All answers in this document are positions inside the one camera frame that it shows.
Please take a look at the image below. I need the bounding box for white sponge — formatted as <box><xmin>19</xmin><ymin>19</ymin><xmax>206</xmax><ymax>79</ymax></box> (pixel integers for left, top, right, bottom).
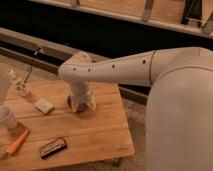
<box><xmin>34</xmin><ymin>98</ymin><xmax>54</xmax><ymax>114</ymax></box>

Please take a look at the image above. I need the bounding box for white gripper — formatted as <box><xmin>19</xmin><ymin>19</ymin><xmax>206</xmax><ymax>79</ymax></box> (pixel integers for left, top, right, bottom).
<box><xmin>69</xmin><ymin>82</ymin><xmax>96</xmax><ymax>111</ymax></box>

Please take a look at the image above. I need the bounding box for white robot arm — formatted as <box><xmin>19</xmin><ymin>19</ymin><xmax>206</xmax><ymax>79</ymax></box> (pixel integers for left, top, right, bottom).
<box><xmin>58</xmin><ymin>47</ymin><xmax>213</xmax><ymax>171</ymax></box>

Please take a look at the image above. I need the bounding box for brown round object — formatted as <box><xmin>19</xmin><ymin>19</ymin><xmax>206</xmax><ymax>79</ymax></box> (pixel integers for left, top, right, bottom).
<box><xmin>67</xmin><ymin>97</ymin><xmax>87</xmax><ymax>113</ymax></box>

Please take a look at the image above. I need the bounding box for wooden table board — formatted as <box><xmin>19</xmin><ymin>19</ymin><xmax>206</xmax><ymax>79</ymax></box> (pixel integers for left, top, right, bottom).
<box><xmin>0</xmin><ymin>80</ymin><xmax>135</xmax><ymax>171</ymax></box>

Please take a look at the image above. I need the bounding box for clear glass bottle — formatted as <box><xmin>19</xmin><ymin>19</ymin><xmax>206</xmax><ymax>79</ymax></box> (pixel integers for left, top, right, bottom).
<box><xmin>7</xmin><ymin>70</ymin><xmax>29</xmax><ymax>97</ymax></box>

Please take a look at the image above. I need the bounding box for grey metal rail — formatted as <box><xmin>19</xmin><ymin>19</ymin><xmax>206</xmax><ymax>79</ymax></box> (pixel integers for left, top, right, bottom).
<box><xmin>0</xmin><ymin>27</ymin><xmax>150</xmax><ymax>105</ymax></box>

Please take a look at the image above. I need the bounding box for orange carrot toy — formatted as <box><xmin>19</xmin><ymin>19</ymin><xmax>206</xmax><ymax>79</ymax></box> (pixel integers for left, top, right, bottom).
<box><xmin>2</xmin><ymin>128</ymin><xmax>30</xmax><ymax>159</ymax></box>

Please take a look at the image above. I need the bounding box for white plastic cup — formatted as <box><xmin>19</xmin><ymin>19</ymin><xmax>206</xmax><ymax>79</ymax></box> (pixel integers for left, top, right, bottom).
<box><xmin>0</xmin><ymin>106</ymin><xmax>18</xmax><ymax>129</ymax></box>

